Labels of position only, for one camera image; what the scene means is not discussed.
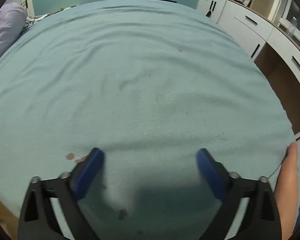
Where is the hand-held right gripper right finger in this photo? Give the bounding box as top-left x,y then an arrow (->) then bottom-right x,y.
195,148 -> 282,240

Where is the wooden shelf unit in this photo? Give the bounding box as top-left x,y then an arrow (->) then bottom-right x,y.
210,0 -> 280,23

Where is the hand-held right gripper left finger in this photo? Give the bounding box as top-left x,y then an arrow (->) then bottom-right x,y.
17,147 -> 105,240

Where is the teal bed sheet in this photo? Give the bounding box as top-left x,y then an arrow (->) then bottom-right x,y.
0,0 -> 300,240

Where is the light purple quilt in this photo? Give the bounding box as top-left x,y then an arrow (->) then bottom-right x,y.
0,2 -> 28,70

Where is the white striped cloth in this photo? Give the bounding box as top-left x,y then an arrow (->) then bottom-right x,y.
24,13 -> 51,28

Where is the person's right bare foot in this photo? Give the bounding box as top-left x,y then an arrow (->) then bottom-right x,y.
275,142 -> 298,240

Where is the clear plastic bottle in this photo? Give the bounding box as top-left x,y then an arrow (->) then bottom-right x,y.
286,17 -> 297,36

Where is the white cabinet with drawers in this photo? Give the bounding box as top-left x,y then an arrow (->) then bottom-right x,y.
196,0 -> 300,80

